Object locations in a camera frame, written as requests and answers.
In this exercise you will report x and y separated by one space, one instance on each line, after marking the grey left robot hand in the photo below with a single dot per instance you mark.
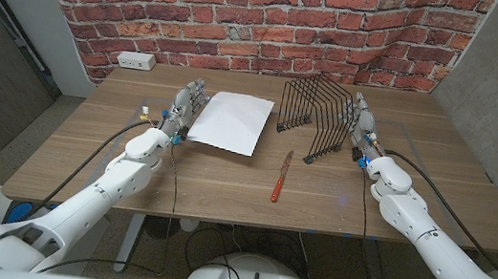
180 111

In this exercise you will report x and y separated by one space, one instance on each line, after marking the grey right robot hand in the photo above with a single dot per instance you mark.
365 126

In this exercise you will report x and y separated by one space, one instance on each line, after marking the white paper file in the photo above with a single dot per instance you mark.
232 123

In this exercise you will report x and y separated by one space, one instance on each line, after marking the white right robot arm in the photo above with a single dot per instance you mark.
436 256

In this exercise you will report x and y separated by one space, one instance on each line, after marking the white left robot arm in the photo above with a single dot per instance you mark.
92 196

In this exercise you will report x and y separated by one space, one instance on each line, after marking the white power strip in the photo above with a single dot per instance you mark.
136 60

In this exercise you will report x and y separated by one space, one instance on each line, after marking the red brick printed backdrop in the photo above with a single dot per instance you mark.
246 14

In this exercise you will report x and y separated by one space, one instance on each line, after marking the white table leg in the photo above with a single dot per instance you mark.
373 271
130 239

